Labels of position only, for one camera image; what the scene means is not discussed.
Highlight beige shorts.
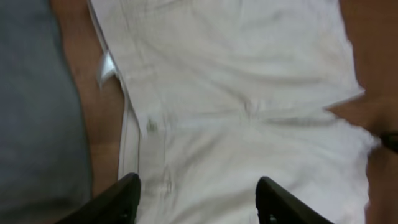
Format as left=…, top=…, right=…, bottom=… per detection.
left=89, top=0, right=378, bottom=223

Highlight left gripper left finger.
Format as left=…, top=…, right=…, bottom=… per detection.
left=57, top=173, right=141, bottom=224

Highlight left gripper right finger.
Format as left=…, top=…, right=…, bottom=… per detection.
left=256, top=177, right=333, bottom=224

